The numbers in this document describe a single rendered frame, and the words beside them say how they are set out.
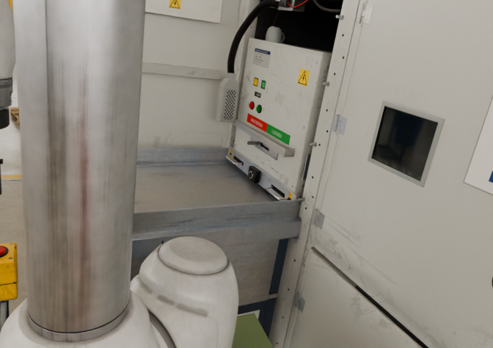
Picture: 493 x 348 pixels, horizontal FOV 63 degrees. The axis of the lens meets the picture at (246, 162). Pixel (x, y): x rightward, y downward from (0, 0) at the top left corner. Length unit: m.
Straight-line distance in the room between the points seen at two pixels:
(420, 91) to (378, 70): 0.14
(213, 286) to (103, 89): 0.34
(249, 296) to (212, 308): 0.88
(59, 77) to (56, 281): 0.19
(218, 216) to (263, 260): 0.26
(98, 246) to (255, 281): 1.08
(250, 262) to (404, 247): 0.54
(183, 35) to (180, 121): 0.36
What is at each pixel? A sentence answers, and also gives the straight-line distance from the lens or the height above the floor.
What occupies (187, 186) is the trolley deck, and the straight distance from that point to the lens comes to 1.52.
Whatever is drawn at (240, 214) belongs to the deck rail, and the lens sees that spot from 1.27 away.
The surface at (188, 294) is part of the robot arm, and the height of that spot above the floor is 1.08.
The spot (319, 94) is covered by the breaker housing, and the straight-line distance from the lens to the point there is 1.32.
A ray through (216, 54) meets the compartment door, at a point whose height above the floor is 1.30.
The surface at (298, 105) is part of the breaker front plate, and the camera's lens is 1.37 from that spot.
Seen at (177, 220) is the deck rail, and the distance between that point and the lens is 1.19.
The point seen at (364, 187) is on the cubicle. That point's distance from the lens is 1.12.
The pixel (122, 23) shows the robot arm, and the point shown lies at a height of 1.42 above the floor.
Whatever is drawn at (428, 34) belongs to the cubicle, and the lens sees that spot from 1.02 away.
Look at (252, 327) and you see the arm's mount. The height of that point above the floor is 0.84.
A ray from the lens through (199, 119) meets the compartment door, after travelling 1.82.
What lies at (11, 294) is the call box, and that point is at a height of 0.82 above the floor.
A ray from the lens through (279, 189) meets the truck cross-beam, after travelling 1.45.
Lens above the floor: 1.43
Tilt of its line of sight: 18 degrees down
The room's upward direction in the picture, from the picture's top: 9 degrees clockwise
